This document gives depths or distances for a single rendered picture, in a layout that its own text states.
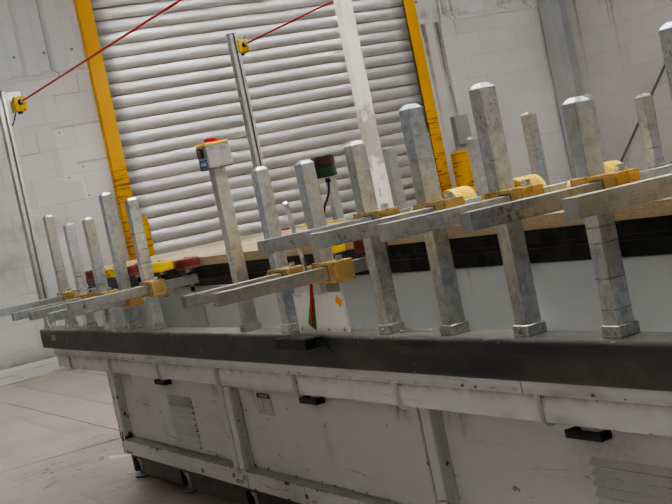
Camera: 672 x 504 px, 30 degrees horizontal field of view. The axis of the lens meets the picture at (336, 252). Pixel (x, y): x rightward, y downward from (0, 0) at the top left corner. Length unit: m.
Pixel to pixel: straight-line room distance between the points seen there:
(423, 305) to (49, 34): 8.18
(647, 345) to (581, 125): 0.37
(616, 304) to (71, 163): 8.93
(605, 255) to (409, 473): 1.39
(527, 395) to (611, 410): 0.24
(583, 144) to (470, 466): 1.21
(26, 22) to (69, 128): 0.94
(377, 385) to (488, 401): 0.44
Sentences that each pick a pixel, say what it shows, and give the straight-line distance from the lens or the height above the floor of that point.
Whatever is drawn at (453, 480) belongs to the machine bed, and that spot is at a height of 0.27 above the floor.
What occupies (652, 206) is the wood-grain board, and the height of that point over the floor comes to 0.89.
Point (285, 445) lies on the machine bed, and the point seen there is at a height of 0.27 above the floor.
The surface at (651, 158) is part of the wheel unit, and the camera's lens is 3.58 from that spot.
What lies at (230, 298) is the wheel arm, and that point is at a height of 0.84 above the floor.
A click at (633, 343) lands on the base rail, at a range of 2.06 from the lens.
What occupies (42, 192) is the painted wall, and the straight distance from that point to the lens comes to 10.69.
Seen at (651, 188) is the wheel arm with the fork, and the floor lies 0.95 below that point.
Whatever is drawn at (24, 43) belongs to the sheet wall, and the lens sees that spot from 10.85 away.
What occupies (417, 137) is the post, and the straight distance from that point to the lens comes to 2.49.
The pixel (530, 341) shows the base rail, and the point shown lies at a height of 0.70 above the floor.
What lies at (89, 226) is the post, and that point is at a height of 1.07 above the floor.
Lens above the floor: 1.04
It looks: 3 degrees down
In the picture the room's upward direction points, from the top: 12 degrees counter-clockwise
